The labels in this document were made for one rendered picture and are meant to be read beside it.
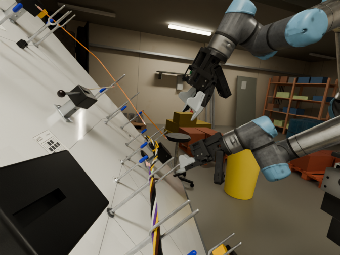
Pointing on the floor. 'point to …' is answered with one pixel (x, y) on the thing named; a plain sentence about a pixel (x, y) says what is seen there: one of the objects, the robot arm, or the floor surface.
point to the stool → (178, 137)
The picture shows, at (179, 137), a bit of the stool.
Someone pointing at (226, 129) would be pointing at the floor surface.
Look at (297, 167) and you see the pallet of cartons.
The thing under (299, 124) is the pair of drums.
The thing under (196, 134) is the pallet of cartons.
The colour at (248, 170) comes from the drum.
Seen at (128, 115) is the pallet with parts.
